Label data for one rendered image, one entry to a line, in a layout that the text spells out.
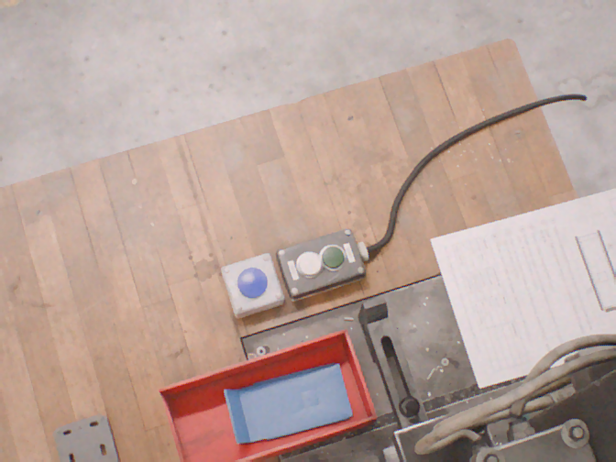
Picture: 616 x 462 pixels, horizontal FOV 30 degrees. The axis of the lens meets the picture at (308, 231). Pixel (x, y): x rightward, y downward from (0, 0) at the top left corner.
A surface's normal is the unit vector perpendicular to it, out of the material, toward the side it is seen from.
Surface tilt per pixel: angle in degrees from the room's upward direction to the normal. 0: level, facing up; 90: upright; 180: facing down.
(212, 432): 0
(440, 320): 0
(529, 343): 1
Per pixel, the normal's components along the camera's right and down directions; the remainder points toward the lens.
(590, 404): -0.95, 0.29
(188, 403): 0.03, -0.28
